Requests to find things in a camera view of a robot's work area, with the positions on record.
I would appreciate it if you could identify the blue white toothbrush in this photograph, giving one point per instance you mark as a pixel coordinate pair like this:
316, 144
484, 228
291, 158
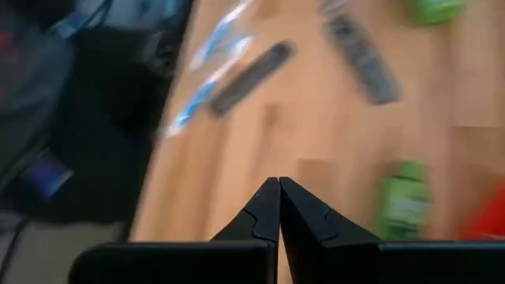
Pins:
221, 33
197, 100

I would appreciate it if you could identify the red plastic basket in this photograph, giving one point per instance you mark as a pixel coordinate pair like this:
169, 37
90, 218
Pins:
489, 217

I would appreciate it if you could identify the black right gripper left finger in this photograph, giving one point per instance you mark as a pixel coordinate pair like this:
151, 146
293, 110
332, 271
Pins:
236, 260

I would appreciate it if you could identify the black comb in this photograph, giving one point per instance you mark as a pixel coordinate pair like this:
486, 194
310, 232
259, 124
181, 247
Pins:
363, 59
252, 77

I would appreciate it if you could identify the blue purple object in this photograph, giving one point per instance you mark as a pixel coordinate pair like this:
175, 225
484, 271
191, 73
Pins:
47, 175

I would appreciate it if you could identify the green travel bottle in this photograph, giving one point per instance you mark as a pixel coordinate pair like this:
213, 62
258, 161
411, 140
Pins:
436, 12
402, 201

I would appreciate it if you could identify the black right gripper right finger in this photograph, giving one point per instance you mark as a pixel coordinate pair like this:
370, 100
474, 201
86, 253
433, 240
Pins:
335, 260

